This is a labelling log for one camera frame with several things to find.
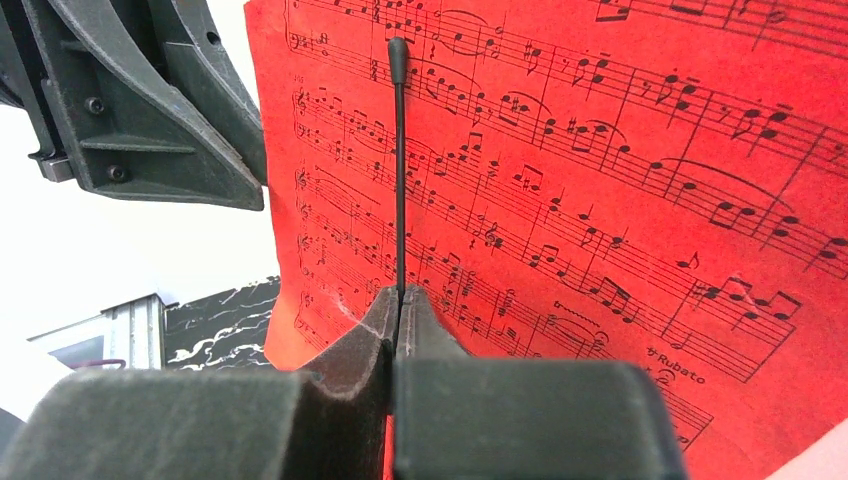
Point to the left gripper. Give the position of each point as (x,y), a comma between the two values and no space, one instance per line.
(134,100)

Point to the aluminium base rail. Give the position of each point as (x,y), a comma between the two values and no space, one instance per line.
(126,336)

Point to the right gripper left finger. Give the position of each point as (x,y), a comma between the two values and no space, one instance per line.
(326,420)

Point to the red sheet music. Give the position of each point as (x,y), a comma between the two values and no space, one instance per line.
(661,182)

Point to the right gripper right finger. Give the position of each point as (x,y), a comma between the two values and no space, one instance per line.
(457,416)

